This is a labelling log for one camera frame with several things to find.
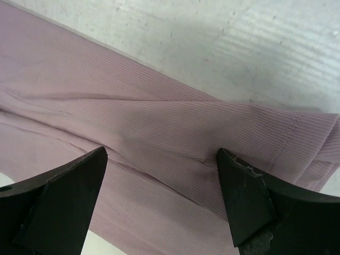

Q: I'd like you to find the pink garment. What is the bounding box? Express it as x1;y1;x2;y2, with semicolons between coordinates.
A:
1;1;339;254

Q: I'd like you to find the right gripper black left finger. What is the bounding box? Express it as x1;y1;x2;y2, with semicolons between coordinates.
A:
1;147;108;255

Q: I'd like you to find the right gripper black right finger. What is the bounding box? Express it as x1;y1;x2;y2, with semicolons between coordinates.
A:
216;148;339;254

